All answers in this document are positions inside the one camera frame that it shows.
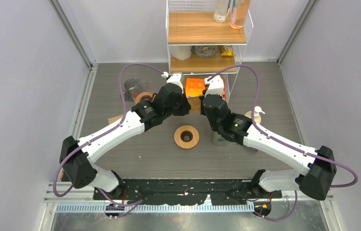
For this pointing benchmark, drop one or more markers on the cream lotion pump bottle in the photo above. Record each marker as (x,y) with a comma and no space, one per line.
(255,114)

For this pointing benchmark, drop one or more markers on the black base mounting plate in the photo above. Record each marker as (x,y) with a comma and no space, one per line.
(191,191)

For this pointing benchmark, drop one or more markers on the white container on shelf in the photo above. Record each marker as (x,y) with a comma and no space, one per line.
(181,52)

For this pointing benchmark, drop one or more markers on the orange printed snack box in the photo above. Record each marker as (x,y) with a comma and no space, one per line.
(224,92)

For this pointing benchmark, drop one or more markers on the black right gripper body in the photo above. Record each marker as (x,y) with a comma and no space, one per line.
(214,125)

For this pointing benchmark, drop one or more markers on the grey glass pitcher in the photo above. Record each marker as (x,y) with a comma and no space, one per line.
(128,87)

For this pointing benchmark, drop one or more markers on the pink glass bottle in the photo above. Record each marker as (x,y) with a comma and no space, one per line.
(239,10)

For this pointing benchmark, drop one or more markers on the brown paper filter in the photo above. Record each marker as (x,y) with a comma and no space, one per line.
(115,119)
(195,104)

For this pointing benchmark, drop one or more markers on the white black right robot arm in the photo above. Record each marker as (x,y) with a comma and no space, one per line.
(313,170)

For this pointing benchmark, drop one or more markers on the green soap pump bottle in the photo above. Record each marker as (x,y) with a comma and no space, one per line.
(219,140)

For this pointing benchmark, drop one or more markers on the wooden ring holder centre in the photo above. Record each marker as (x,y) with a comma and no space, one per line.
(186,137)

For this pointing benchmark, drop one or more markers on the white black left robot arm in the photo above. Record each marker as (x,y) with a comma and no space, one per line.
(78,157)

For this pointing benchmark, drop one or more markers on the printed tin can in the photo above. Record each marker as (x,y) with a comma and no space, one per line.
(205,51)

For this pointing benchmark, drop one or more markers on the clear glass bottle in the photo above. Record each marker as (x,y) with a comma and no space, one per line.
(221,10)

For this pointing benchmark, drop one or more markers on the wooden ring holder front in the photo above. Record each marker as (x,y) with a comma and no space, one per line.
(144,96)

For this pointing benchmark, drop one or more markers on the white wire wooden shelf rack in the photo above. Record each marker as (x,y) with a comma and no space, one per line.
(190,22)

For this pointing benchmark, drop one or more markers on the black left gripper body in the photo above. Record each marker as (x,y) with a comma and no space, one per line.
(170,110)

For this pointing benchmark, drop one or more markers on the yellow snack packet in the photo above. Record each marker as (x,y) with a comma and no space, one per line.
(227,50)

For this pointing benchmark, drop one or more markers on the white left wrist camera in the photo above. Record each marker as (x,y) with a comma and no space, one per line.
(175,78)

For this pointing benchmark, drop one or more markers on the wooden ring holder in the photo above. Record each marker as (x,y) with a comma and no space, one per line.
(186,137)
(144,96)

